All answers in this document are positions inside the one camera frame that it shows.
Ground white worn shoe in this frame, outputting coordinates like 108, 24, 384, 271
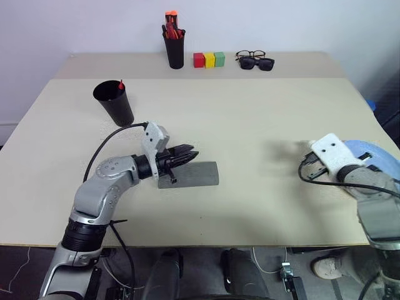
311, 254, 345, 281

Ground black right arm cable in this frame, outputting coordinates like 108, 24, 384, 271
297, 152, 400, 199

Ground grey glasses case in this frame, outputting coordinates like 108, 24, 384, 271
157, 161, 220, 189

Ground black sunglasses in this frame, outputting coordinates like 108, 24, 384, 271
238, 57, 276, 72

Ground dark rounded shape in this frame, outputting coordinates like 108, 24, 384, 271
142, 248, 184, 300
219, 247, 272, 300

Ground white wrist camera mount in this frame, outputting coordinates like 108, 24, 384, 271
140, 121, 171, 183
309, 132, 363, 174

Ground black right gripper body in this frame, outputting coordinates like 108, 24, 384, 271
307, 162, 329, 181

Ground brown framed clear glasses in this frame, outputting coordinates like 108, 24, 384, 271
235, 49, 267, 62

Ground black cup full of markers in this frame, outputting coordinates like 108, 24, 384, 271
163, 28, 186, 69

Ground dark chair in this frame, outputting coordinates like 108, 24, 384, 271
362, 71, 400, 139

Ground black box with connector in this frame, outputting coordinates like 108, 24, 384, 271
279, 261, 306, 300

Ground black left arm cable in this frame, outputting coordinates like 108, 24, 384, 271
82, 121, 149, 293

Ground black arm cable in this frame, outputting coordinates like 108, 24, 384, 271
82, 121, 149, 293
297, 152, 400, 199

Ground grey trouser leg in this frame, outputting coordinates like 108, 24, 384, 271
339, 247, 383, 284

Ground thin pale wire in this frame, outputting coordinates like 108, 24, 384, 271
0, 246, 33, 295

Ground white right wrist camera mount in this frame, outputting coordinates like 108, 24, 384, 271
309, 132, 363, 174

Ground light blue plate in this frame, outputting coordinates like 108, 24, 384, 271
342, 139, 400, 183

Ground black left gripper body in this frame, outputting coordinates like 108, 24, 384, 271
154, 146, 181, 185

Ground thin white cable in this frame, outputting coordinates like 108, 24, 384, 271
251, 246, 284, 275

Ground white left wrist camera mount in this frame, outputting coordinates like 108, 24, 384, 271
140, 121, 171, 183

